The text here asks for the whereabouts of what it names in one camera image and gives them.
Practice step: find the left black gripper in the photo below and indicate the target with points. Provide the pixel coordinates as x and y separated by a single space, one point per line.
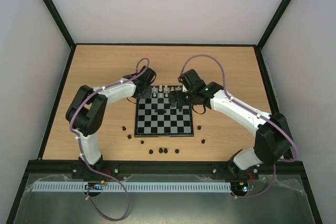
148 94

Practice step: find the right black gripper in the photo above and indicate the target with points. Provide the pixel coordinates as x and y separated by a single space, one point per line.
174 97

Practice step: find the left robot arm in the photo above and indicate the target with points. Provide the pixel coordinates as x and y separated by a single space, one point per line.
86 111

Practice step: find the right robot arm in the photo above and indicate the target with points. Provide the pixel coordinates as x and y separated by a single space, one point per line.
271 131

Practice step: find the black silver chess board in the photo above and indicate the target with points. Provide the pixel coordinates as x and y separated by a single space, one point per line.
150 124

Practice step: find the grey slotted cable duct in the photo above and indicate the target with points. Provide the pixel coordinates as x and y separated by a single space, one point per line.
134 187

